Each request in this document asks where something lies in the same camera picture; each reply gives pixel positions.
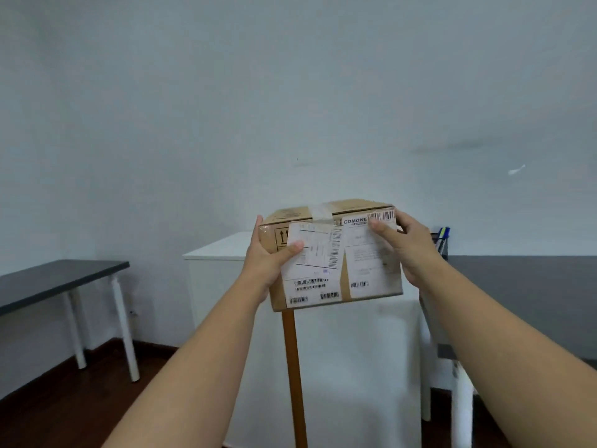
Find person's left hand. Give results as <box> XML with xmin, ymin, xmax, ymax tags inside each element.
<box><xmin>242</xmin><ymin>214</ymin><xmax>305</xmax><ymax>304</ymax></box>

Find cardboard box many labels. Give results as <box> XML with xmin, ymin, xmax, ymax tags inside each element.
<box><xmin>257</xmin><ymin>198</ymin><xmax>404</xmax><ymax>313</ymax></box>

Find person's right forearm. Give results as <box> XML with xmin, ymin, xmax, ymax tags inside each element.
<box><xmin>417</xmin><ymin>256</ymin><xmax>597</xmax><ymax>448</ymax></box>

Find person's right hand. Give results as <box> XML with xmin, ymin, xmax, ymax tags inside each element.
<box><xmin>368</xmin><ymin>209</ymin><xmax>448</xmax><ymax>289</ymax></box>

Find white cabinet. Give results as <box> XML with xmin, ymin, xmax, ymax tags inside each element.
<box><xmin>182</xmin><ymin>230</ymin><xmax>432</xmax><ymax>448</ymax></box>

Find person's left forearm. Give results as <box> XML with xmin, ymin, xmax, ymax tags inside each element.
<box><xmin>102</xmin><ymin>274</ymin><xmax>271</xmax><ymax>448</ymax></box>

